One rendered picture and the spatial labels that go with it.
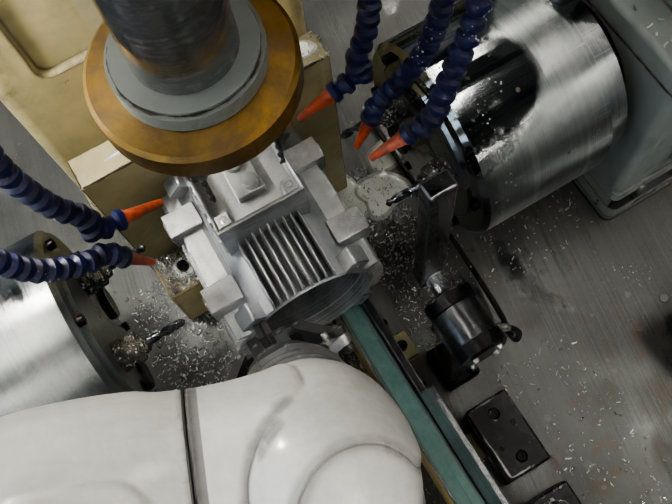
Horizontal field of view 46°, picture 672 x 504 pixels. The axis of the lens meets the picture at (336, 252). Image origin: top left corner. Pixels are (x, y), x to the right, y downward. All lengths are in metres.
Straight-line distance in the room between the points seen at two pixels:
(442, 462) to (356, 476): 0.56
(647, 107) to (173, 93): 0.55
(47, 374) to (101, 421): 0.36
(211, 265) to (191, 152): 0.27
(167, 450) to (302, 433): 0.08
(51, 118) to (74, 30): 0.12
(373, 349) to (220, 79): 0.46
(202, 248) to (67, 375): 0.20
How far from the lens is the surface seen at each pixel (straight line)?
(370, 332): 0.99
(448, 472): 0.97
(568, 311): 1.15
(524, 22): 0.89
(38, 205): 0.72
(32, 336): 0.82
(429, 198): 0.69
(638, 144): 1.02
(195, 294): 1.08
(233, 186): 0.85
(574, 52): 0.89
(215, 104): 0.62
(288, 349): 0.58
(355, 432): 0.42
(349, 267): 0.84
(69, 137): 1.00
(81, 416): 0.47
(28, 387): 0.82
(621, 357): 1.15
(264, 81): 0.65
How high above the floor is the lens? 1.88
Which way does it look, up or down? 70 degrees down
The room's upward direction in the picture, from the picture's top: 12 degrees counter-clockwise
